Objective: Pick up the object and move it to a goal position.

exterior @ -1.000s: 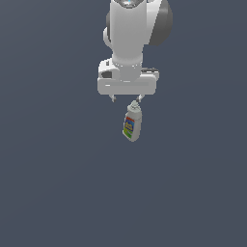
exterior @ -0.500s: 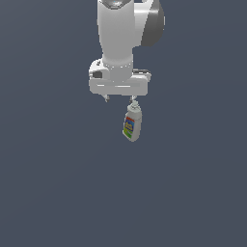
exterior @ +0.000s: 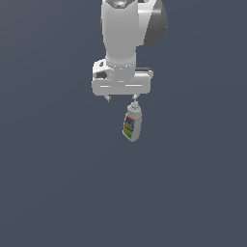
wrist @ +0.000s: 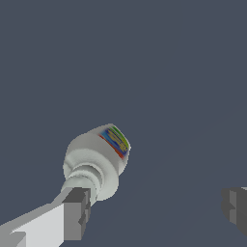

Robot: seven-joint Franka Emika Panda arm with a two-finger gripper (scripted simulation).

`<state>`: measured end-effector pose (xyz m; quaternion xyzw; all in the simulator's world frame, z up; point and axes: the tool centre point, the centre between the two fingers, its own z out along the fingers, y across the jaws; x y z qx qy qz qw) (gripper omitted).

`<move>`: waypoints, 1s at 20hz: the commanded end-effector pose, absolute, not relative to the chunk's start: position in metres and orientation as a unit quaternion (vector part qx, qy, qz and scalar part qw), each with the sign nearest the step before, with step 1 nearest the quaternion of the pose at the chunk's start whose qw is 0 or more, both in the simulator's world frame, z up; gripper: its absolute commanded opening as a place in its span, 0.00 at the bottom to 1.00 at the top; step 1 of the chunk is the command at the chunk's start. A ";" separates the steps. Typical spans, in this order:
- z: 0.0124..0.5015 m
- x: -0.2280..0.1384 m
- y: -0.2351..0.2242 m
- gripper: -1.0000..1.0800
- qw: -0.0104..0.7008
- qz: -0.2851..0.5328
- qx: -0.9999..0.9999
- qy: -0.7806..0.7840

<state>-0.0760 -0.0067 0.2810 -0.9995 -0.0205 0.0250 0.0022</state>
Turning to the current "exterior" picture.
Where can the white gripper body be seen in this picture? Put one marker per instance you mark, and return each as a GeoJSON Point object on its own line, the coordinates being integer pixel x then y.
{"type": "Point", "coordinates": [120, 84]}

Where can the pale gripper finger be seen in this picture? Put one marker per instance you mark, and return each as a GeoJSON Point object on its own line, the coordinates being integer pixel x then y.
{"type": "Point", "coordinates": [108, 98]}
{"type": "Point", "coordinates": [135, 97]}

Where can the white bottle with colourful label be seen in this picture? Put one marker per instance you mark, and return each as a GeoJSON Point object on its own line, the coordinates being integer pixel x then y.
{"type": "Point", "coordinates": [132, 123]}

